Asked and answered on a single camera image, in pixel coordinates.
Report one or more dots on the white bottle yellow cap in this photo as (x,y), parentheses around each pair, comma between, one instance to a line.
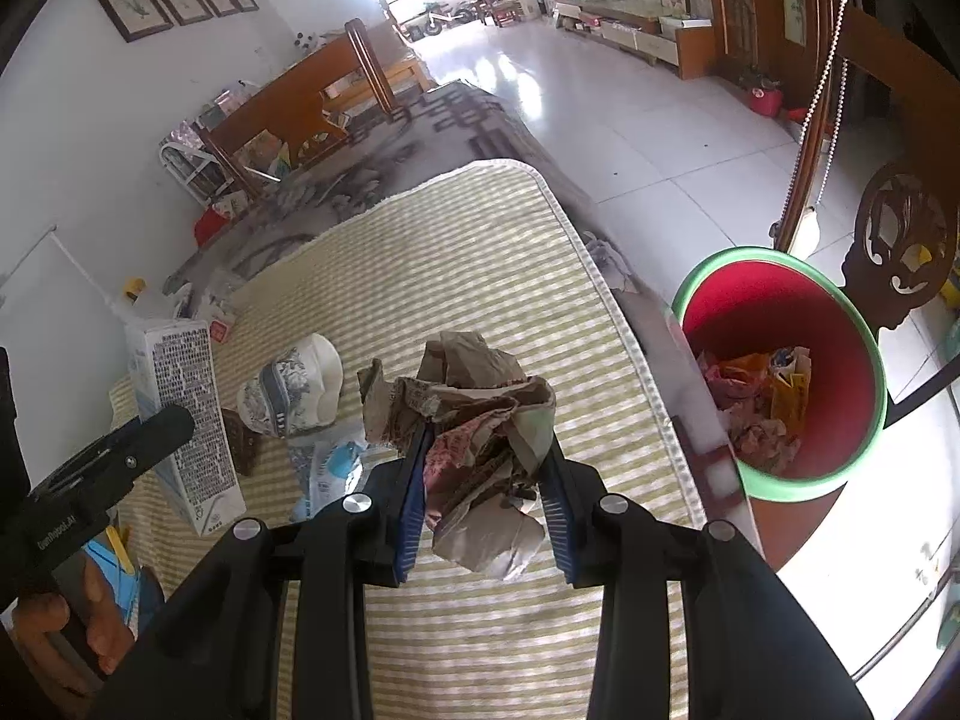
(135,289)

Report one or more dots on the blue white carton box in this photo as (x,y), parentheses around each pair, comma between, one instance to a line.
(187,382)

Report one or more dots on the hanging scroll picture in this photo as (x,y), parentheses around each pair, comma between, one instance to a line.
(793,0)

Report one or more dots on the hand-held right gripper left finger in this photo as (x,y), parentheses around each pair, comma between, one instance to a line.
(412,510)

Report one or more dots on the pink plastic bag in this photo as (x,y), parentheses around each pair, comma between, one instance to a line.
(718,382)

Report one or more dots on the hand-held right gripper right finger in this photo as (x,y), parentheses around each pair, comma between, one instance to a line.
(556,532)

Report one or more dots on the yellow white checked tablecloth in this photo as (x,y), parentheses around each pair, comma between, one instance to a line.
(450,277)

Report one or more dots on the small wooden chair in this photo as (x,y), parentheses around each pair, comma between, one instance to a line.
(501,7)

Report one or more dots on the blue plastic toy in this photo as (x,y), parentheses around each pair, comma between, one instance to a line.
(142,592)

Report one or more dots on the carved wooden chair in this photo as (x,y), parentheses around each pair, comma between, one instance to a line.
(892,225)

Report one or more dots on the red bucket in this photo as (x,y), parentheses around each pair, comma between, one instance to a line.
(763,100)

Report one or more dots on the red bag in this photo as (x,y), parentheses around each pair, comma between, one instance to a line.
(210,226)

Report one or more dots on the blue white plastic wrapper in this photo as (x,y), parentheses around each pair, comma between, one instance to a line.
(334,469)

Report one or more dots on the red trash bin green rim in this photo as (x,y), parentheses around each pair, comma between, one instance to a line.
(825,345)

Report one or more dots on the crushed blue patterned paper cup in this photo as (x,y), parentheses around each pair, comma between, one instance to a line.
(296,382)

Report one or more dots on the person's left hand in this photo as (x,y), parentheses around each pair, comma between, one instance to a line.
(109,630)

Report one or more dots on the crumpled newspaper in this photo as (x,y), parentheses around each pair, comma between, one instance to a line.
(757,442)

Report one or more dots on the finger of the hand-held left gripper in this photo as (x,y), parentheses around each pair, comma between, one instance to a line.
(161,435)

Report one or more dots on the orange snack packet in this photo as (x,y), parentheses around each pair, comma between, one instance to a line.
(789,405)

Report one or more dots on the grey rag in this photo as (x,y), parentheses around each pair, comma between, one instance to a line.
(611,262)

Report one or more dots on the wooden bench chair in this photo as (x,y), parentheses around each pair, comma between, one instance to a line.
(300,97)

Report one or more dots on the pile of wrappers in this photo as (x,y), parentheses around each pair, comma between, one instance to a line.
(480,420)

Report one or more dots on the low television cabinet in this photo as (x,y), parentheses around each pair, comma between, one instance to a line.
(637,34)

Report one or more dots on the clear plastic bottle red label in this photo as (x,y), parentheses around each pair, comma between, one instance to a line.
(210,300)

